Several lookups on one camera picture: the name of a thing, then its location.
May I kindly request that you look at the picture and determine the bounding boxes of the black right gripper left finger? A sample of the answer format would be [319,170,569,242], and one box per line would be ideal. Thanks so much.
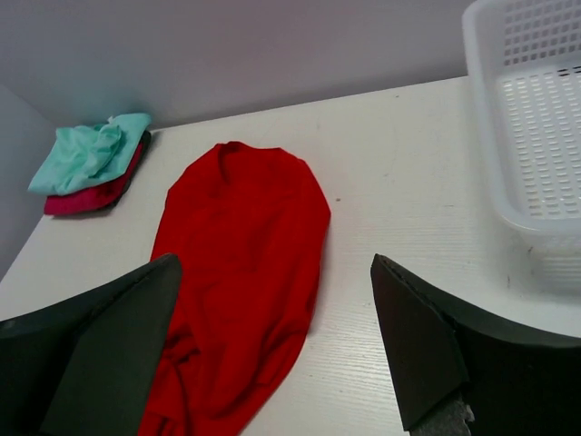
[1,254,182,435]

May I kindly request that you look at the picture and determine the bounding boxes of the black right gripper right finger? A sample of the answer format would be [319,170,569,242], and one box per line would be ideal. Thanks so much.
[370,255,580,435]

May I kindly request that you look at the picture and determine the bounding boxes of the red t-shirt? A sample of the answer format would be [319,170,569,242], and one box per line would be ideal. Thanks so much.
[139,142,330,435]

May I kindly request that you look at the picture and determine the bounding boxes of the folded magenta t-shirt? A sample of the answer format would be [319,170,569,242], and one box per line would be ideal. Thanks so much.
[44,140,145,216]

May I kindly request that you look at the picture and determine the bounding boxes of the folded teal t-shirt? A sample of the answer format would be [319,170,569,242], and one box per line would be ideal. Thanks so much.
[28,113,152,196]

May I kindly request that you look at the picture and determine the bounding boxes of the folded dark t-shirt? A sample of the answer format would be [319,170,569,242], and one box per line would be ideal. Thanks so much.
[108,131,153,208]

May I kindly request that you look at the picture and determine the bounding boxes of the white plastic basket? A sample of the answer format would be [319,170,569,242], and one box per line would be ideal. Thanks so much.
[462,0,580,273]

